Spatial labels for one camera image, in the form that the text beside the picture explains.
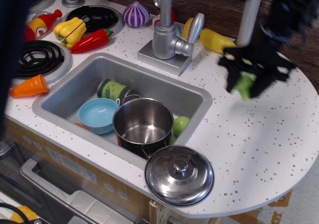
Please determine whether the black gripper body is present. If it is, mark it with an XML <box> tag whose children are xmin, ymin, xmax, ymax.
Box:
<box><xmin>218</xmin><ymin>29</ymin><xmax>297</xmax><ymax>81</ymax></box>

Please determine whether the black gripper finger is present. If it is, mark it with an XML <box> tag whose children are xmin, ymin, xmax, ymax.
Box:
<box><xmin>250</xmin><ymin>70</ymin><xmax>276</xmax><ymax>98</ymax></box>
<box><xmin>226</xmin><ymin>65</ymin><xmax>241</xmax><ymax>93</ymax></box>

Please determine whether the green toy broccoli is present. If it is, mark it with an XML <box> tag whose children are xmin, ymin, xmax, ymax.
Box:
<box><xmin>234</xmin><ymin>72</ymin><xmax>257</xmax><ymax>101</ymax></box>

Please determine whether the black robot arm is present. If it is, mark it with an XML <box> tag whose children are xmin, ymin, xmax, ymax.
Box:
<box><xmin>218</xmin><ymin>0</ymin><xmax>319</xmax><ymax>99</ymax></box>

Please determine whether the stainless steel pot lid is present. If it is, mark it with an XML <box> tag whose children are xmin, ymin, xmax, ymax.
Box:
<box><xmin>145</xmin><ymin>145</ymin><xmax>214</xmax><ymax>207</ymax></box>

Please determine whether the yellow toy squash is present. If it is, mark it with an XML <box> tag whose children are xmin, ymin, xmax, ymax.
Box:
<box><xmin>199</xmin><ymin>28</ymin><xmax>237</xmax><ymax>54</ymax></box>

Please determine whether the grey metal pole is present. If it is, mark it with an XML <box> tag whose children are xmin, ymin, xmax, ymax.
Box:
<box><xmin>236</xmin><ymin>0</ymin><xmax>261</xmax><ymax>46</ymax></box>

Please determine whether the yellow toy corn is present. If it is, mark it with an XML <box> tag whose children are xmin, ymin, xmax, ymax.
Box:
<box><xmin>182</xmin><ymin>17</ymin><xmax>193</xmax><ymax>39</ymax></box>

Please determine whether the silver toy faucet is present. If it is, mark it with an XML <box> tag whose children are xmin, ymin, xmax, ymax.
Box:
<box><xmin>137</xmin><ymin>0</ymin><xmax>205</xmax><ymax>75</ymax></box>

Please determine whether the green toy apple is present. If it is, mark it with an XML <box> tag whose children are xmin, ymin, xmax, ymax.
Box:
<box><xmin>172</xmin><ymin>116</ymin><xmax>190</xmax><ymax>135</ymax></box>

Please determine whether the red toy tomato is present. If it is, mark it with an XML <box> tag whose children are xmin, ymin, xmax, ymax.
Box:
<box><xmin>152</xmin><ymin>10</ymin><xmax>175</xmax><ymax>27</ymax></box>

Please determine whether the purple striped toy onion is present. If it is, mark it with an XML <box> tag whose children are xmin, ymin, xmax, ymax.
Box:
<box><xmin>123</xmin><ymin>1</ymin><xmax>150</xmax><ymax>27</ymax></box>

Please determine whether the green pea can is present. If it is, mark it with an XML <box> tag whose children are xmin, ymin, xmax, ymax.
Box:
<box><xmin>97</xmin><ymin>79</ymin><xmax>137</xmax><ymax>105</ymax></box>

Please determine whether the red toy chili pepper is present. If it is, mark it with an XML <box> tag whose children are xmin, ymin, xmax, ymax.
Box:
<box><xmin>69</xmin><ymin>29</ymin><xmax>114</xmax><ymax>54</ymax></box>

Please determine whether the light blue bowl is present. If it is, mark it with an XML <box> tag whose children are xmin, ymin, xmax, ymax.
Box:
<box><xmin>78</xmin><ymin>98</ymin><xmax>119</xmax><ymax>134</ymax></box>

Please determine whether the back right stove burner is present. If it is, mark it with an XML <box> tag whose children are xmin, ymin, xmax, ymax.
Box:
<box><xmin>62</xmin><ymin>5</ymin><xmax>125</xmax><ymax>35</ymax></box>

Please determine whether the yellow toy bell pepper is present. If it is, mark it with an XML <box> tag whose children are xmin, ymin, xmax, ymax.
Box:
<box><xmin>53</xmin><ymin>17</ymin><xmax>87</xmax><ymax>49</ymax></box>

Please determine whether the grey sink basin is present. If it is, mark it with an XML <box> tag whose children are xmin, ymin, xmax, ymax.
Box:
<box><xmin>32</xmin><ymin>53</ymin><xmax>213</xmax><ymax>169</ymax></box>

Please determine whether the grey stove knob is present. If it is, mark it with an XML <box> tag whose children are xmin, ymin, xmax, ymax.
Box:
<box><xmin>62</xmin><ymin>0</ymin><xmax>85</xmax><ymax>8</ymax></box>

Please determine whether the front left stove burner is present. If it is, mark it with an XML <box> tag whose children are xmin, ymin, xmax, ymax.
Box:
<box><xmin>11</xmin><ymin>40</ymin><xmax>73</xmax><ymax>87</ymax></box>

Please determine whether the orange toy carrot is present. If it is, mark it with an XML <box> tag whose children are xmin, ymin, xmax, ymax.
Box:
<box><xmin>9</xmin><ymin>74</ymin><xmax>49</xmax><ymax>98</ymax></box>

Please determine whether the red toy ketchup bottle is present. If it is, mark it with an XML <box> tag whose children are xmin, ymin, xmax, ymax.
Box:
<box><xmin>23</xmin><ymin>9</ymin><xmax>62</xmax><ymax>42</ymax></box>

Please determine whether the yellow object on floor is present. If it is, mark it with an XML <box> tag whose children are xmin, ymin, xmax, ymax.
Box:
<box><xmin>9</xmin><ymin>206</ymin><xmax>38</xmax><ymax>224</ymax></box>

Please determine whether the silver oven door handle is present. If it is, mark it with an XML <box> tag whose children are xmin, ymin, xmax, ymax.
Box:
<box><xmin>19</xmin><ymin>158</ymin><xmax>140</xmax><ymax>224</ymax></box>

